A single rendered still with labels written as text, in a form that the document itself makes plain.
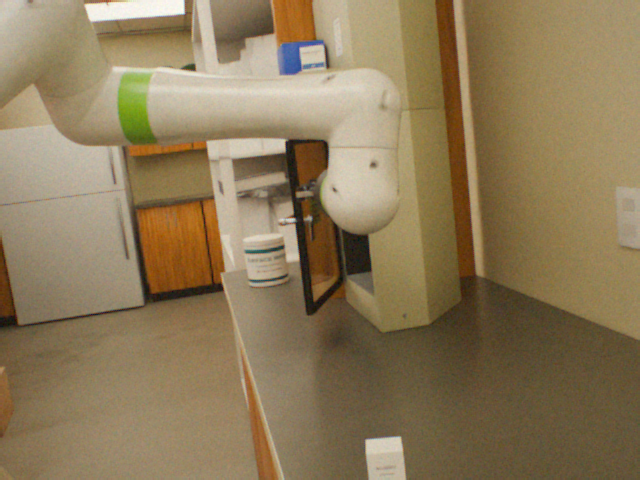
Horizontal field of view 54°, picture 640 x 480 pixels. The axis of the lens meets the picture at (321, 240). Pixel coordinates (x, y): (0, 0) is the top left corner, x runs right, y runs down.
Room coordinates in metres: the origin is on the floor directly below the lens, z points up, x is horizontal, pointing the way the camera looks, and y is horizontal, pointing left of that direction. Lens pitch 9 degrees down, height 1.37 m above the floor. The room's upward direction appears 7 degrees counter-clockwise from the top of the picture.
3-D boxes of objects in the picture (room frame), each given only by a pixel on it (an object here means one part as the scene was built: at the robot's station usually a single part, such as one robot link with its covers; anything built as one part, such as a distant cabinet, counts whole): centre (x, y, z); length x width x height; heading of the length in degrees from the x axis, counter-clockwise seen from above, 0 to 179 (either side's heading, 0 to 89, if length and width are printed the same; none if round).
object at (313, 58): (1.44, -0.03, 1.54); 0.05 x 0.05 x 0.06; 84
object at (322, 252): (1.49, 0.00, 1.19); 0.30 x 0.01 x 0.40; 163
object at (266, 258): (2.01, 0.18, 1.02); 0.13 x 0.13 x 0.15
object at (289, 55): (1.57, 0.00, 1.56); 0.10 x 0.10 x 0.09; 11
